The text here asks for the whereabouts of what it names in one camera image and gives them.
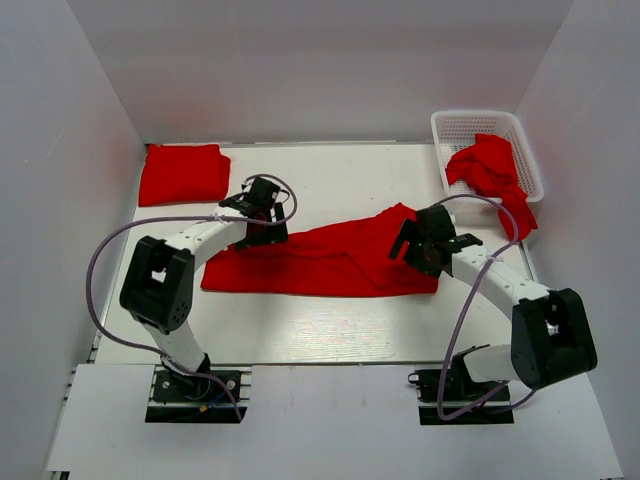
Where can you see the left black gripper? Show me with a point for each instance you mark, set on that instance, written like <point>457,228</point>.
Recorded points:
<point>275,233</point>

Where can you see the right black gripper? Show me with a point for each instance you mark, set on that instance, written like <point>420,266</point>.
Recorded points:
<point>410,231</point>

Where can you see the red t-shirt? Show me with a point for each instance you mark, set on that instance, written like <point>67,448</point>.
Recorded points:
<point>347,259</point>
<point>488,168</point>
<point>178,174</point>

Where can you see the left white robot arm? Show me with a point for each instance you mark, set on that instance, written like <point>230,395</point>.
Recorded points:
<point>158,287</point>

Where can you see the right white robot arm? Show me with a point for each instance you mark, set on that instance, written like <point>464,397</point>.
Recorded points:
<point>574,347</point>

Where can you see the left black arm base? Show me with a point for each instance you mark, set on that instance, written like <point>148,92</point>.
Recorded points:
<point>175,400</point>

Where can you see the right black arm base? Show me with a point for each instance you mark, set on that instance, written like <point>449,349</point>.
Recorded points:
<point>457,394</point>

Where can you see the crumpled red t-shirt in basket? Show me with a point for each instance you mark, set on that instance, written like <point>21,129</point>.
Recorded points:
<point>488,168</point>

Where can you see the white plastic basket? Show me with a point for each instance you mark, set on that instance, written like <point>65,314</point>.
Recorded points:
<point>454,130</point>

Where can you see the white front panel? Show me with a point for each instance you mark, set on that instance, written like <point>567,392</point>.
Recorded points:
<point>324,423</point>

